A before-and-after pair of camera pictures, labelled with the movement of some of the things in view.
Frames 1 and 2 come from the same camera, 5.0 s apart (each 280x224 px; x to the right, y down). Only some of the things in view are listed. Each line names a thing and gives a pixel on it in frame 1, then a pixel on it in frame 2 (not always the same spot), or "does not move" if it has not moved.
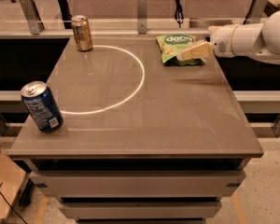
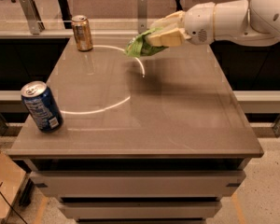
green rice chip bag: (170, 45) -> (139, 46)
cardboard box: (7, 181) does not move
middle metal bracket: (142, 12) does not move
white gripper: (220, 41) -> (198, 23)
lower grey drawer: (140, 210) does not move
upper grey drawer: (194, 183) does not move
